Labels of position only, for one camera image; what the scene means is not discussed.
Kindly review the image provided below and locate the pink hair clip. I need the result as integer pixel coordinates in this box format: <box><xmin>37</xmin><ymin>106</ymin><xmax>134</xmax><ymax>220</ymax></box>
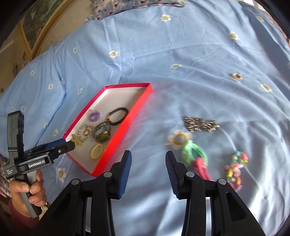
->
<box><xmin>191</xmin><ymin>157</ymin><xmax>212</xmax><ymax>181</ymax></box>

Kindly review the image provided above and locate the black bead bracelet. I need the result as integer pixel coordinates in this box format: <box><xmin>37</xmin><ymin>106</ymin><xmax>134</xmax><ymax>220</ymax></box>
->
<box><xmin>106</xmin><ymin>107</ymin><xmax>129</xmax><ymax>127</ymax></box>

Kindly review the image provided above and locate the floral pillow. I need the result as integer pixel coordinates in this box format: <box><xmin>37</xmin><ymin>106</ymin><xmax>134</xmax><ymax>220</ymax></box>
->
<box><xmin>86</xmin><ymin>0</ymin><xmax>187</xmax><ymax>22</ymax></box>

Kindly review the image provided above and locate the silver chain necklace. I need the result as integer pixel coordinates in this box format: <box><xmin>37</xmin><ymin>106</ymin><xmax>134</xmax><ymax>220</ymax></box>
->
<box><xmin>183</xmin><ymin>116</ymin><xmax>220</xmax><ymax>133</ymax></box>

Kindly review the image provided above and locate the colourful chunky bead bracelet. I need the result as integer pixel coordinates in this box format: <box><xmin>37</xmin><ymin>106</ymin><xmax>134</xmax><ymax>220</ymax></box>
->
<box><xmin>224</xmin><ymin>150</ymin><xmax>249</xmax><ymax>191</ymax></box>

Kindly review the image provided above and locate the green hair tie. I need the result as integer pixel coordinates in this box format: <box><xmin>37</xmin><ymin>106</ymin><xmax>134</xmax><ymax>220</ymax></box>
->
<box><xmin>180</xmin><ymin>139</ymin><xmax>208</xmax><ymax>166</ymax></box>

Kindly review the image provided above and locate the purple hair tie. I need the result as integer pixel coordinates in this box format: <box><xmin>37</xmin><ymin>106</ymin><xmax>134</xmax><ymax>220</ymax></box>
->
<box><xmin>87</xmin><ymin>109</ymin><xmax>102</xmax><ymax>123</ymax></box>

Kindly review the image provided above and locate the dark red sleeve forearm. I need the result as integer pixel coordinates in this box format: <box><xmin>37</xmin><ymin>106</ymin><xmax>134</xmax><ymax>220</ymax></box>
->
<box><xmin>9</xmin><ymin>200</ymin><xmax>40</xmax><ymax>235</ymax></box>

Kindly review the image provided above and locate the blue floral bed sheet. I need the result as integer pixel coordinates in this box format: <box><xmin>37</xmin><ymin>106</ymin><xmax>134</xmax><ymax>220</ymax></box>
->
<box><xmin>1</xmin><ymin>1</ymin><xmax>289</xmax><ymax>235</ymax></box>

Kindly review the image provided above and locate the red shallow box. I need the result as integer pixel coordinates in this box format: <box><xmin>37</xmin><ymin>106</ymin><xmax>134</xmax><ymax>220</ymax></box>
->
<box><xmin>63</xmin><ymin>83</ymin><xmax>152</xmax><ymax>177</ymax></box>

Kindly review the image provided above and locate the round teal orange pendant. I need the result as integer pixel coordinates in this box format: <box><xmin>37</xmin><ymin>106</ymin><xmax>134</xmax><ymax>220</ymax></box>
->
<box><xmin>92</xmin><ymin>122</ymin><xmax>111</xmax><ymax>144</ymax></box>

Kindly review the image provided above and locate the pastel bead ring bracelet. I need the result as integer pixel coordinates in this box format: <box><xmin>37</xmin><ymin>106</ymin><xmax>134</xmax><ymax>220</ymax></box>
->
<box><xmin>78</xmin><ymin>123</ymin><xmax>96</xmax><ymax>142</ymax></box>

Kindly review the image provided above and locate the yellow flower hair clip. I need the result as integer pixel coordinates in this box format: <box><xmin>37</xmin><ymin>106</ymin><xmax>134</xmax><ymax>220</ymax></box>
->
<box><xmin>70</xmin><ymin>134</ymin><xmax>84</xmax><ymax>147</ymax></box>

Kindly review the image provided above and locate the person's left hand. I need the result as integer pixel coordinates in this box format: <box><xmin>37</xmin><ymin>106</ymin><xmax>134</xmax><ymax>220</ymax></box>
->
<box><xmin>8</xmin><ymin>170</ymin><xmax>48</xmax><ymax>212</ymax></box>

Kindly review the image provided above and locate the framed painting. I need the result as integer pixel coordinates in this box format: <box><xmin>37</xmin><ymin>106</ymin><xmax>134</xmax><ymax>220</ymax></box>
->
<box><xmin>18</xmin><ymin>0</ymin><xmax>74</xmax><ymax>60</ymax></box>

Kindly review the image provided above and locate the yellow hair tie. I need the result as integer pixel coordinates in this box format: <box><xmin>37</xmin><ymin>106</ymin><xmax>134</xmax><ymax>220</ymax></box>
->
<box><xmin>90</xmin><ymin>143</ymin><xmax>104</xmax><ymax>161</ymax></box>

